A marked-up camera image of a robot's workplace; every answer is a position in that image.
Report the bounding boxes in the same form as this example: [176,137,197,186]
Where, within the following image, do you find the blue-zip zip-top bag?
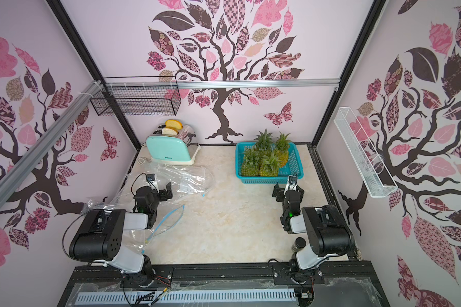
[140,202,185,255]

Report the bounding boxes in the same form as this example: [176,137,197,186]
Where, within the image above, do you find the yellow pineapple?
[275,133,290,168]

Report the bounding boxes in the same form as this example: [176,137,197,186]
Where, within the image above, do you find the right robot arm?
[271,184,355,284]

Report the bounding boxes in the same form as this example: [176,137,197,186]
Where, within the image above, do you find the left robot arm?
[61,182,173,286]

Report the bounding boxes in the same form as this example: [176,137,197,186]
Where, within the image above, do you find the teal plastic basket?
[235,142,304,184]

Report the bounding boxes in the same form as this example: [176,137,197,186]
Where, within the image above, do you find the dark lidded spice jar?
[291,237,307,253]

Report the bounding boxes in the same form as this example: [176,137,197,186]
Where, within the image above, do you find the mint green toaster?
[146,135,201,165]

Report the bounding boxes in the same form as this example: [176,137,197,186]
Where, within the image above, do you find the white bread slice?
[161,127,179,136]

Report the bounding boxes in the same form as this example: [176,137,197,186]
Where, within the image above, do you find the yellow bread slice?
[165,120,184,130]

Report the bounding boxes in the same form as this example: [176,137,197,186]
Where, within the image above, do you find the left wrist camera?
[145,173,156,182]

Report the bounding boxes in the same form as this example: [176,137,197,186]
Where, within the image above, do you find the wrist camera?
[145,173,156,182]
[285,175,298,191]

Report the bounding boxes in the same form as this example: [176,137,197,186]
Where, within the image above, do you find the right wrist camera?
[285,175,298,191]

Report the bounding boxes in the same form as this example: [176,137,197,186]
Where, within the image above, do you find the clear acrylic wall shelf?
[334,107,398,198]

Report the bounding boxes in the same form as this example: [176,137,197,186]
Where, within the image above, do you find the white slotted cable duct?
[73,289,297,306]

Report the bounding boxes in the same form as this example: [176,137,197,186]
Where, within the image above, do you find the black wire wall basket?
[90,76,182,116]

